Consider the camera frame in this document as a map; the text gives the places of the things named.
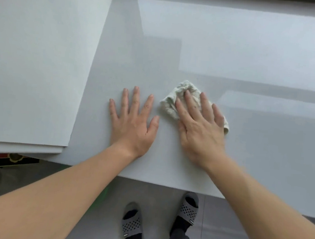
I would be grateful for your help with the person's right hand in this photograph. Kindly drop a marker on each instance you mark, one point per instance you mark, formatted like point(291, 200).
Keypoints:
point(202, 138)

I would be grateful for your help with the person's left hand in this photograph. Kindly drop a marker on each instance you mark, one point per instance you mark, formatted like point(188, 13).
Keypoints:
point(131, 132)

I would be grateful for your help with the white cleaning cloth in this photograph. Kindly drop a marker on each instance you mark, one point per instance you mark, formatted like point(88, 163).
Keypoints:
point(173, 97)

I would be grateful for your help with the person's right forearm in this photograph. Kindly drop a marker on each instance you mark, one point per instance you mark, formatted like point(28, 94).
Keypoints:
point(262, 209)

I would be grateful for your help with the person's left forearm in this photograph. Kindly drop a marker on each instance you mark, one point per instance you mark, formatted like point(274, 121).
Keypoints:
point(43, 196)

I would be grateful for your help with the green plastic basin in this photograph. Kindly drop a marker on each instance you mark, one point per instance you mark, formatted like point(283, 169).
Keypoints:
point(108, 192)

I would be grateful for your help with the grey perforated right slipper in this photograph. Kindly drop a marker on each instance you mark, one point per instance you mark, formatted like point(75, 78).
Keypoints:
point(188, 211)

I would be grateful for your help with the grey perforated slipper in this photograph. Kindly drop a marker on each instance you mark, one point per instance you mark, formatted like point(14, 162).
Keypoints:
point(131, 225)
point(188, 211)

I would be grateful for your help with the grey perforated left slipper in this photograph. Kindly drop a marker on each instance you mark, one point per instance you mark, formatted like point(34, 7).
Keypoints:
point(131, 225)

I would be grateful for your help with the black yellow-edged box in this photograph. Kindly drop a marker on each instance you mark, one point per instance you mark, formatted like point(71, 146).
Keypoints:
point(2, 162)

